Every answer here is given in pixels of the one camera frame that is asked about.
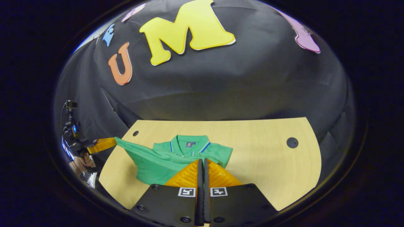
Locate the green T-shirt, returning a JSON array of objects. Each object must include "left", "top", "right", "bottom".
[{"left": 114, "top": 135, "right": 233, "bottom": 185}]

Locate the black backdrop cloth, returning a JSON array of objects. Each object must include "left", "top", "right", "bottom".
[{"left": 54, "top": 0, "right": 357, "bottom": 183}]

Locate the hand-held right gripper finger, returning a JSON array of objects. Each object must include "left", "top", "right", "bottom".
[
  {"left": 129, "top": 159, "right": 204, "bottom": 227},
  {"left": 204, "top": 158, "right": 278, "bottom": 227}
]

